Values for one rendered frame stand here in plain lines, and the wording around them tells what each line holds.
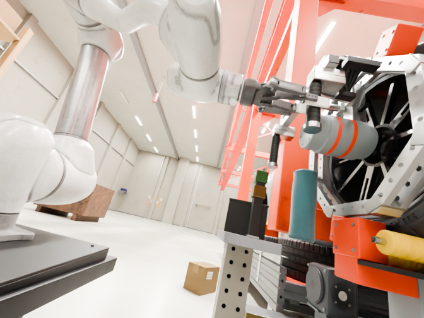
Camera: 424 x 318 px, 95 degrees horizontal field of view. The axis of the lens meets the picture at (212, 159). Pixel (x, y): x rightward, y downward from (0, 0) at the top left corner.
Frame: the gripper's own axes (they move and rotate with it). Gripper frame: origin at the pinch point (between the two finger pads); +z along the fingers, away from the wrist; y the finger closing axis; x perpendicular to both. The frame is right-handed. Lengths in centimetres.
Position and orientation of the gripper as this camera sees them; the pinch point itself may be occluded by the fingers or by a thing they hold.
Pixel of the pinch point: (312, 105)
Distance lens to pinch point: 63.5
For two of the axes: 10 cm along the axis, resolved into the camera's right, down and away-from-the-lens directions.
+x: 2.2, -9.2, 3.3
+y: 0.2, -3.3, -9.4
